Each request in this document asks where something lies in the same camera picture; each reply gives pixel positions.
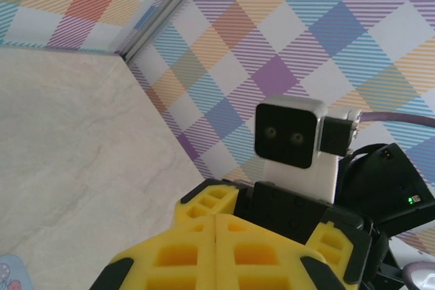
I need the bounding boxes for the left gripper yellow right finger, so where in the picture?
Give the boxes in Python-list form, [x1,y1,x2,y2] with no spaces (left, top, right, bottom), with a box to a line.
[216,214,346,290]

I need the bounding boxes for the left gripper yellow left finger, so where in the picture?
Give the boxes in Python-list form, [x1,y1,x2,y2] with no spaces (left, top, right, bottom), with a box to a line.
[90,215,217,290]

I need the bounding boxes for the blue cartoon character card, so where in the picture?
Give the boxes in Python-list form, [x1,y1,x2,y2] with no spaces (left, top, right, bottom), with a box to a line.
[0,254,33,290]

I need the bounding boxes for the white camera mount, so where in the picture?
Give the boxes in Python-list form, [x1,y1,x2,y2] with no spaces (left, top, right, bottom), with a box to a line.
[264,152,341,205]

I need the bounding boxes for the silver black wrist camera box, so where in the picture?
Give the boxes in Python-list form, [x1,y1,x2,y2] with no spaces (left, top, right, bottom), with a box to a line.
[254,96,329,170]

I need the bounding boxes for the black cable connector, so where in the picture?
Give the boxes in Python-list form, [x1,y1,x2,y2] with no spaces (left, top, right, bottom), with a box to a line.
[319,115,357,158]

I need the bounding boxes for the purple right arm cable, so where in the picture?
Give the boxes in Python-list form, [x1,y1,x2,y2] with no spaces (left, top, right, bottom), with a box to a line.
[360,111,435,128]

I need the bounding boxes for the aluminium frame corner post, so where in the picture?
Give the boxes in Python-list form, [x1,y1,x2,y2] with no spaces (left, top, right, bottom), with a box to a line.
[122,0,220,63]

